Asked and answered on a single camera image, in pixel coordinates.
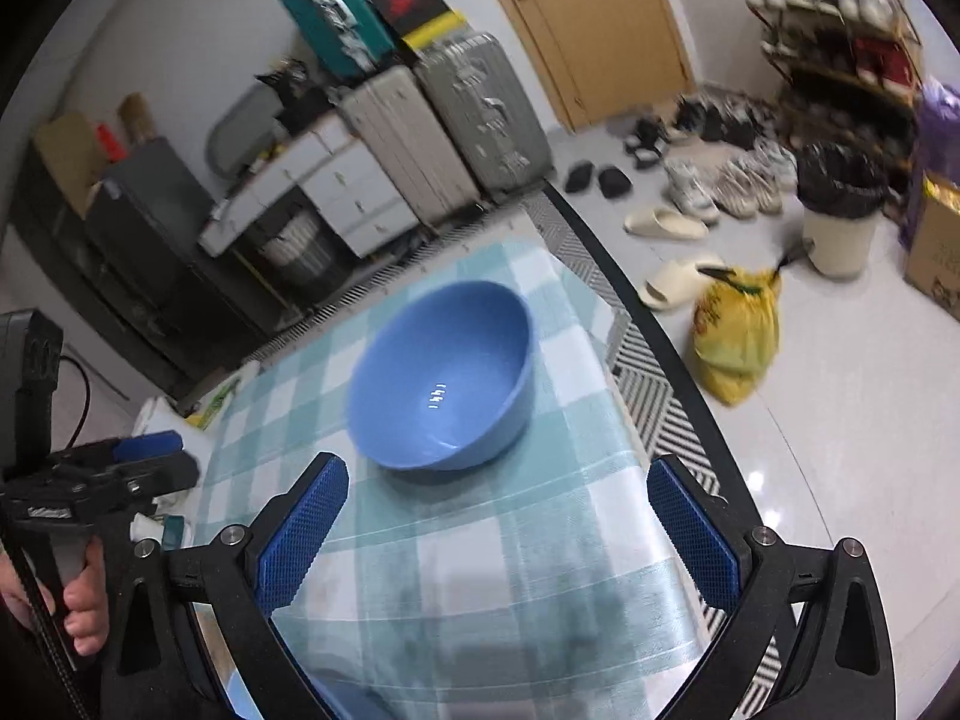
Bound blue bowl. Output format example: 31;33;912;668
347;281;537;473

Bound person's left hand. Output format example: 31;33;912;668
2;536;109;656

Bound dark grey refrigerator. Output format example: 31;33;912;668
85;137;283;356

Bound yellow plastic bag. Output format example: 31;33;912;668
692;239;815;406

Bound woven laundry basket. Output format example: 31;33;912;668
259;208;337;288

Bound beige slipper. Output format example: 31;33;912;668
638;254;726;312
623;206;709;241

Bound white drawer desk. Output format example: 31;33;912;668
199;112;418;259

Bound black bag on desk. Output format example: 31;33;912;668
256;59;335;137

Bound cardboard cat box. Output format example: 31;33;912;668
905;174;960;317

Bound beige suitcase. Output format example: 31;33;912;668
338;67;480;226

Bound white trash bin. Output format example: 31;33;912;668
797;142;889;281

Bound teal suitcase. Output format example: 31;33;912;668
278;0;395;82

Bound silver suitcase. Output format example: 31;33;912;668
415;32;553;197

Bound purple plastic bag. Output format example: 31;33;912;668
900;76;958;249

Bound stacked shoe boxes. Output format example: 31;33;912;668
371;0;469;52

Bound wooden shoe rack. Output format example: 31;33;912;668
745;0;923;195

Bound wooden door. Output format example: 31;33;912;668
498;0;693;130

